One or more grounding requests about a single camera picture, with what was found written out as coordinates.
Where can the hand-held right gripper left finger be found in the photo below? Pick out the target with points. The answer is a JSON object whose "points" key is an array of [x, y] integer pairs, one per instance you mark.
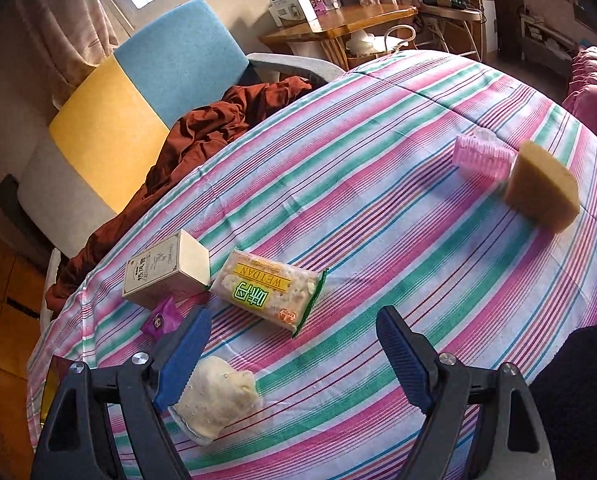
{"points": [[188, 350]]}

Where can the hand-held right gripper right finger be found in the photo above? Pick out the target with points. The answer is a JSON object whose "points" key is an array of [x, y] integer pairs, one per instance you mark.
{"points": [[403, 360]]}

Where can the clear bag with white bun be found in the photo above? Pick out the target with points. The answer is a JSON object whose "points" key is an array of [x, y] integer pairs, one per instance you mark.
{"points": [[213, 395]]}

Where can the yellow green snack packet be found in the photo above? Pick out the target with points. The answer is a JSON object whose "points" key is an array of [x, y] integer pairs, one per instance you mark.
{"points": [[263, 287]]}

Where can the purple wrapper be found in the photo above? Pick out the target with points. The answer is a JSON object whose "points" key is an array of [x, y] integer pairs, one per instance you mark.
{"points": [[162, 317]]}

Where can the white cardboard box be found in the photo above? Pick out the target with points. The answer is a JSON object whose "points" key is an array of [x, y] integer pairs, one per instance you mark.
{"points": [[153, 270]]}

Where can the striped bedsheet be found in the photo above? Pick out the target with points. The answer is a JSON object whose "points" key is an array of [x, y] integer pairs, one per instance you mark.
{"points": [[378, 210]]}

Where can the dark cloth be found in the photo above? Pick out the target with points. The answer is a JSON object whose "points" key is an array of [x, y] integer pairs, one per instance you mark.
{"points": [[578, 410]]}

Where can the pink hair roller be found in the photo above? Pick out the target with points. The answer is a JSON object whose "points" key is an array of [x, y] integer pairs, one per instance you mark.
{"points": [[478, 157]]}

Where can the wedge-shaped yellow sponge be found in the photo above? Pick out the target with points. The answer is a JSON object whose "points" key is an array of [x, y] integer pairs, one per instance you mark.
{"points": [[543, 190]]}

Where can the rust brown cloth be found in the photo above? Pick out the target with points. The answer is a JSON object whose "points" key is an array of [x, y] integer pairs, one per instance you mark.
{"points": [[203, 130]]}

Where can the clear hair roller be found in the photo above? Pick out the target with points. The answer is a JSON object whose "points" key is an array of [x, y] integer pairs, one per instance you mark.
{"points": [[484, 136]]}

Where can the yellow blue grey sofa chair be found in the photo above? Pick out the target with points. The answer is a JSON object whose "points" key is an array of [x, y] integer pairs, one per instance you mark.
{"points": [[168, 60]]}

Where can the white kettle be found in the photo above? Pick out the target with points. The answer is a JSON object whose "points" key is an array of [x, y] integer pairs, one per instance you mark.
{"points": [[368, 44]]}

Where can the pink blanket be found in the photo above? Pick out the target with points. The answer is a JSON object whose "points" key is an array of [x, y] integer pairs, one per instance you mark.
{"points": [[593, 90]]}

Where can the wooden side table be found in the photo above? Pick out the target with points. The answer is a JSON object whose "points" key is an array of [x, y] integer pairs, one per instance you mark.
{"points": [[358, 17]]}

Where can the grey shelf unit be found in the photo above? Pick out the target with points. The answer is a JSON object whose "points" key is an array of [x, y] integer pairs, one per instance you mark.
{"points": [[548, 35]]}

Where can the white cabinet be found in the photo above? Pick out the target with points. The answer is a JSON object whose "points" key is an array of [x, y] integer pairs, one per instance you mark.
{"points": [[493, 15]]}

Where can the white appliance box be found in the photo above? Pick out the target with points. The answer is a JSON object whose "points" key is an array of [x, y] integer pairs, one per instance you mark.
{"points": [[291, 5]]}

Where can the small pink box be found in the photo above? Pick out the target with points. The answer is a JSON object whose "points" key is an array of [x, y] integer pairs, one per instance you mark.
{"points": [[321, 1]]}

